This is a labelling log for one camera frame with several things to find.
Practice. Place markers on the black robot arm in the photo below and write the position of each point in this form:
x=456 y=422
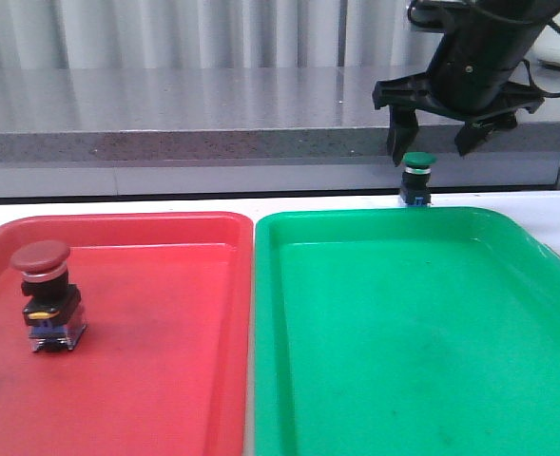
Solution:
x=469 y=77

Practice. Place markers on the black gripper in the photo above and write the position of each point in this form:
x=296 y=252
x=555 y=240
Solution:
x=407 y=94

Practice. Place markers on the green plastic tray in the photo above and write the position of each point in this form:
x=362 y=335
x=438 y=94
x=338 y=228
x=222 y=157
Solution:
x=405 y=332

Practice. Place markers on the grey stone counter ledge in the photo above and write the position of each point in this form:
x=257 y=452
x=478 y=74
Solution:
x=142 y=132

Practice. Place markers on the red mushroom push button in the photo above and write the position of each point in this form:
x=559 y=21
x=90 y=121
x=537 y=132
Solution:
x=54 y=314

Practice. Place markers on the white container on counter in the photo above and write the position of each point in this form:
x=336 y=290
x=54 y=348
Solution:
x=547 y=46

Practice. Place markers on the red plastic tray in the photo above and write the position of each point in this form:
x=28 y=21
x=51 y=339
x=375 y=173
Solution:
x=161 y=367

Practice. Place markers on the green mushroom push button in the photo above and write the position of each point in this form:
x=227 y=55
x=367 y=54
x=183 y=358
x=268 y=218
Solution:
x=414 y=191

